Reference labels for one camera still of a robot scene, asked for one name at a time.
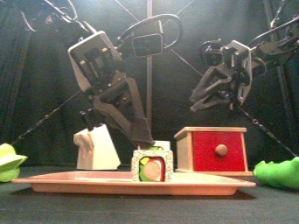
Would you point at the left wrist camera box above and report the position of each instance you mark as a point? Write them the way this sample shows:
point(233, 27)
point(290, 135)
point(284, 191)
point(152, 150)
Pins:
point(147, 40)

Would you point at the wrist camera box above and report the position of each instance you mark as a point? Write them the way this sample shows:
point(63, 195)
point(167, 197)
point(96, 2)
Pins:
point(147, 40)
point(212, 55)

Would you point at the toy sushi roll piece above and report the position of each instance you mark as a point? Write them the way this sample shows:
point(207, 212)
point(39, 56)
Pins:
point(152, 167)

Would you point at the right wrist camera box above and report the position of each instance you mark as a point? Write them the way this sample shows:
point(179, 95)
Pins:
point(212, 55)

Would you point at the pink rectangular plastic tray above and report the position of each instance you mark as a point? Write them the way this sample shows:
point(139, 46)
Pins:
point(116, 182)

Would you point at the vertical metal frame pole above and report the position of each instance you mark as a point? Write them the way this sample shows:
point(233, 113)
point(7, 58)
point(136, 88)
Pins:
point(148, 87)

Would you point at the wooden box with red drawer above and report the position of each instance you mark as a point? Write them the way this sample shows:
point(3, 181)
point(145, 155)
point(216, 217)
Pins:
point(212, 150)

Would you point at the light green toy with brim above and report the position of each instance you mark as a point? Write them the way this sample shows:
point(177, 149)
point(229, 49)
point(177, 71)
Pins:
point(9, 163)

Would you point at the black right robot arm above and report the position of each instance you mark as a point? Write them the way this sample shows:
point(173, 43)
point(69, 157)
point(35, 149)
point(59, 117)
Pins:
point(276, 43)

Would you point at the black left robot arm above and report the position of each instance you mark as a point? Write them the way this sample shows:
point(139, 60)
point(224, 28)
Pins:
point(57, 14)

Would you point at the white toy knife block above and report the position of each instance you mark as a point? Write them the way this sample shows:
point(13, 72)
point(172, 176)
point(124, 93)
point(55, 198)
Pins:
point(97, 151)

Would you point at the green lumpy plush toy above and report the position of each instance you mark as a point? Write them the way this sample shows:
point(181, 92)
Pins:
point(278, 175)

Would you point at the small white block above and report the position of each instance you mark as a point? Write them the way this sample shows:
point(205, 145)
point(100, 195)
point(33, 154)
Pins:
point(164, 145)

